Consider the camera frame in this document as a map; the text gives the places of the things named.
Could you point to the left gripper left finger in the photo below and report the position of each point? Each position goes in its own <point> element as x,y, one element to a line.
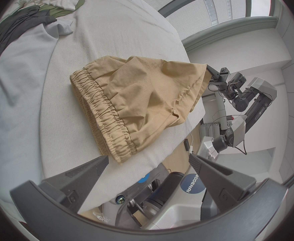
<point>71,187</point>

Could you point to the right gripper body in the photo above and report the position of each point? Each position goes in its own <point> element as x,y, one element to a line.
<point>221,83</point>

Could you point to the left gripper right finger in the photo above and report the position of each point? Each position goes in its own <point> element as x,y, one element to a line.
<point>224,187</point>

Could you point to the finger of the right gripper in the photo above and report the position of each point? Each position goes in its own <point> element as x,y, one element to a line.
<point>213,71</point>

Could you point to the tan shorts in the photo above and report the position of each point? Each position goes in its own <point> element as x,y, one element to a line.
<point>137,97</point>

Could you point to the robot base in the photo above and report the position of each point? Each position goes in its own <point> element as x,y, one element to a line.
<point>193,184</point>

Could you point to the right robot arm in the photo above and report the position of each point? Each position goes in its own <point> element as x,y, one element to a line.
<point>262,104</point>

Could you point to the bed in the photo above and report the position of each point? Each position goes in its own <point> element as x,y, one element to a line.
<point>127,34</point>

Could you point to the window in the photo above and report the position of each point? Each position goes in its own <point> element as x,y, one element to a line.
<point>227,1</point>

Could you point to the pale grey garment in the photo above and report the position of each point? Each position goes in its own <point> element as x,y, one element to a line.
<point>24,66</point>

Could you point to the green garment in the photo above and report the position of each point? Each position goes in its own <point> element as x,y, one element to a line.
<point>59,11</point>

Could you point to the black garment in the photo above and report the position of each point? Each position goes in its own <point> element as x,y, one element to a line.
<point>9,31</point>

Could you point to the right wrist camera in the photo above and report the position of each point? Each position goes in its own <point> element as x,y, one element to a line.
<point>223,71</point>

